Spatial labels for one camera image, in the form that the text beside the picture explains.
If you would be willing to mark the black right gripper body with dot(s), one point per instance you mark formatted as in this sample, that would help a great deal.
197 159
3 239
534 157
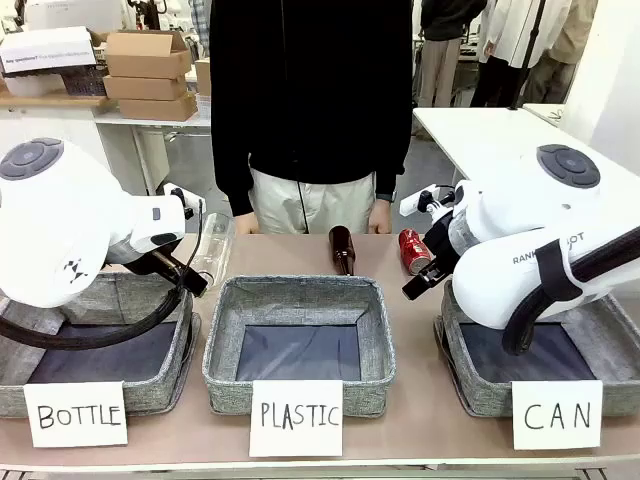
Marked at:
442 245

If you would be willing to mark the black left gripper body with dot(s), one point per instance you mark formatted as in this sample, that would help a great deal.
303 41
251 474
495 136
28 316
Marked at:
172 272

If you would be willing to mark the red soda can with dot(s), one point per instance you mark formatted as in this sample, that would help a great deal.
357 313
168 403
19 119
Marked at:
414 250

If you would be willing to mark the large clear plastic bottle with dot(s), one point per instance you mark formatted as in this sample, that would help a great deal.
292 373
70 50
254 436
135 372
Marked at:
215 245

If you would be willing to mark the brown glass bottle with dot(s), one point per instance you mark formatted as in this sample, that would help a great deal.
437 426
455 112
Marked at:
343 250

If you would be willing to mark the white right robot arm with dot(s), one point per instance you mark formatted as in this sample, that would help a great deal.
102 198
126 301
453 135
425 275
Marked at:
525 240

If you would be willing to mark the person's right forearm black sleeve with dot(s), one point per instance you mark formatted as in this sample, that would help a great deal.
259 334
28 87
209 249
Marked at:
232 175

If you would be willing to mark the person's left forearm black sleeve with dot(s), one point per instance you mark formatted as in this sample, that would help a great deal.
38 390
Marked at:
392 160

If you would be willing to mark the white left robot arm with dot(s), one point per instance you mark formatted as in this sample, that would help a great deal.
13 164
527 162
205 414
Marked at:
55 225

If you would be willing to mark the grey fabric basket bottle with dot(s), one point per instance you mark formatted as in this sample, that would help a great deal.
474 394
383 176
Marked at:
150 305

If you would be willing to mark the grey fabric basket can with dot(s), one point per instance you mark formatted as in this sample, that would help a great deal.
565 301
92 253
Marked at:
480 390

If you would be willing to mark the grey fabric basket plastic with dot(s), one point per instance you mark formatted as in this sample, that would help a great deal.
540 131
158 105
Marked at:
300 300

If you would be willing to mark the white paper label CAN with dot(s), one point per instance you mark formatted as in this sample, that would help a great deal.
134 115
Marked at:
556 415

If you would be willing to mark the person's left hand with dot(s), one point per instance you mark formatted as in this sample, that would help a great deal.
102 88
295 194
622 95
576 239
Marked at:
380 217

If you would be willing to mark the person's right hand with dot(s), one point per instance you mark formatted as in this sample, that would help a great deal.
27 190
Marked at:
246 225

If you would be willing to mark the white desk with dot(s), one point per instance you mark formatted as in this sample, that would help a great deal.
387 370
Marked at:
150 125

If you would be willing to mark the flat closed cardboard box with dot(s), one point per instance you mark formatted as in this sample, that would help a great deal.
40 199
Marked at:
157 109
145 87

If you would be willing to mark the white paper label BOTTLE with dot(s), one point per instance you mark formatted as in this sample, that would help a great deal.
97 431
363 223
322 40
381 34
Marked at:
75 415

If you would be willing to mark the white paper label PLASTIC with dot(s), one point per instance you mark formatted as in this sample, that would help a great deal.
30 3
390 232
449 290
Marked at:
296 417

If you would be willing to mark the bystander in dark top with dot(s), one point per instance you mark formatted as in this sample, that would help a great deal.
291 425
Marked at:
445 50

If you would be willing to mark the small cardboard box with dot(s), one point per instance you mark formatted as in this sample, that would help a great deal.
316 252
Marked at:
203 77

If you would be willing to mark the bystander in white coat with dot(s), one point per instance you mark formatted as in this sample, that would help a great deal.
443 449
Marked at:
505 45

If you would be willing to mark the wooden shelf board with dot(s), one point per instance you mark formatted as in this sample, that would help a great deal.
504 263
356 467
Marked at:
50 100

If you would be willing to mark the person in black sweater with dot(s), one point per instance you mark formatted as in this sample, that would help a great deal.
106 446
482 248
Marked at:
310 75

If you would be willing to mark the open cardboard box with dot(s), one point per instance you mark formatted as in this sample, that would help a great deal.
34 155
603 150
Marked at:
147 55

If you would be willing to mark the bystander in beige clothes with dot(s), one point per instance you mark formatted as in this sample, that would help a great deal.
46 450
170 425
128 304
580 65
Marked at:
570 50

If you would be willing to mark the white printed carton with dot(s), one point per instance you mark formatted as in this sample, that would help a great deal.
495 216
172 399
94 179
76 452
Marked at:
47 50

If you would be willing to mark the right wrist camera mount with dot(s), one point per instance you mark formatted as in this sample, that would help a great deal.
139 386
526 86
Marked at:
420 202

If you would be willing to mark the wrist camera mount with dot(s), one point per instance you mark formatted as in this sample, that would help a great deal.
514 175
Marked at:
177 197
420 202

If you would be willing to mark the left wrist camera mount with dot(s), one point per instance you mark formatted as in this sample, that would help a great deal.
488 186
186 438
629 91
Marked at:
177 197

